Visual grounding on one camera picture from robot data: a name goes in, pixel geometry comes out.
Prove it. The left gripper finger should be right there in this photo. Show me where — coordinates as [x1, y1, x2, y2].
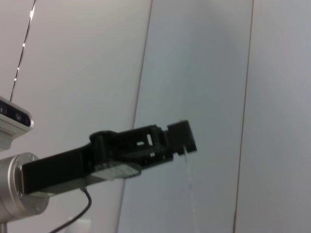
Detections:
[109, 120, 199, 168]

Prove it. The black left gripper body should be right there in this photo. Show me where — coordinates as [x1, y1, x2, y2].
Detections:
[21, 130, 143, 195]

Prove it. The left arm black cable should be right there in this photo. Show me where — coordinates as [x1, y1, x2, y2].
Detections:
[48, 186, 93, 233]

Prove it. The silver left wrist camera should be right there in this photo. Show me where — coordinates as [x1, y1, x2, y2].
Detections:
[0, 96, 34, 151]

